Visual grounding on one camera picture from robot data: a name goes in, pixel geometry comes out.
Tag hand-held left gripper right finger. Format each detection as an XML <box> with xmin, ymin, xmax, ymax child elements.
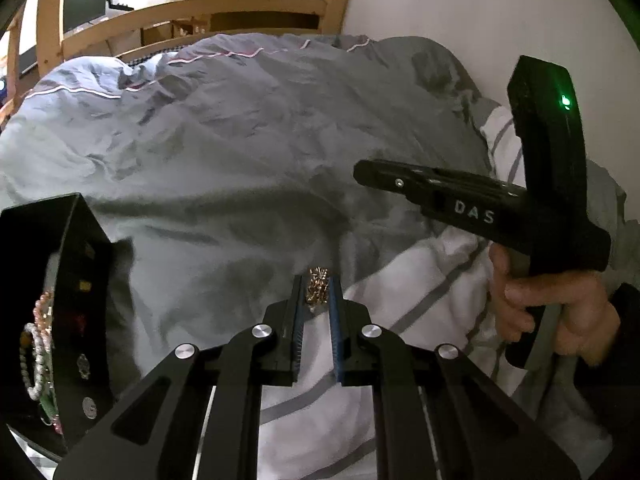
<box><xmin>327</xmin><ymin>276</ymin><xmax>583</xmax><ymax>480</ymax></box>

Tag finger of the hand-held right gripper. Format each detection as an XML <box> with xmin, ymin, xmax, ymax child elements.
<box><xmin>414</xmin><ymin>166</ymin><xmax>522</xmax><ymax>197</ymax></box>
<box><xmin>353</xmin><ymin>160</ymin><xmax>497</xmax><ymax>215</ymax></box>

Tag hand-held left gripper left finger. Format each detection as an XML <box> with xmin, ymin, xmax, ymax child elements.
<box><xmin>52</xmin><ymin>274</ymin><xmax>307</xmax><ymax>480</ymax></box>

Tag gold chain bracelet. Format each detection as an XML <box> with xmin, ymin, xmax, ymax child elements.
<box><xmin>304</xmin><ymin>267</ymin><xmax>332</xmax><ymax>313</ymax></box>

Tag black rectangular box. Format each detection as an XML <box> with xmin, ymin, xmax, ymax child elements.
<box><xmin>0</xmin><ymin>192</ymin><xmax>113</xmax><ymax>453</ymax></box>

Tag green jade bangle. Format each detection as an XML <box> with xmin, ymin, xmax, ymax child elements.
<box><xmin>39</xmin><ymin>392</ymin><xmax>60</xmax><ymax>425</ymax></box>

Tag white bead bracelet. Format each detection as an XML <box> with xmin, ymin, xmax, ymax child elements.
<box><xmin>19</xmin><ymin>322</ymin><xmax>52</xmax><ymax>402</ymax></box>

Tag person's right forearm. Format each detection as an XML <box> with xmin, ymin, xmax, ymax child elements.
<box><xmin>570</xmin><ymin>282</ymin><xmax>640</xmax><ymax>466</ymax></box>

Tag person's right hand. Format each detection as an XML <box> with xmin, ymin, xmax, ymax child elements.
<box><xmin>487</xmin><ymin>241</ymin><xmax>622</xmax><ymax>367</ymax></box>

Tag grey white striped duvet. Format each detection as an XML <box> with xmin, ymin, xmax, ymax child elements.
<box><xmin>107</xmin><ymin>35</ymin><xmax>628</xmax><ymax>480</ymax></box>

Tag blue grey blanket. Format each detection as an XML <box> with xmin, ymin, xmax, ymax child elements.
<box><xmin>0</xmin><ymin>35</ymin><xmax>493</xmax><ymax>403</ymax></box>

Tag wooden cabinet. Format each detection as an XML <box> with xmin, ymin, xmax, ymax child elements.
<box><xmin>141</xmin><ymin>9</ymin><xmax>322</xmax><ymax>50</ymax></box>

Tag black computer monitor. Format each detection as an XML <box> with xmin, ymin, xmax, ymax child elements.
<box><xmin>62</xmin><ymin>0</ymin><xmax>109</xmax><ymax>32</ymax></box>

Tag wooden bed frame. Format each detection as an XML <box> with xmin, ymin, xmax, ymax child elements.
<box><xmin>0</xmin><ymin>0</ymin><xmax>359</xmax><ymax>128</ymax></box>

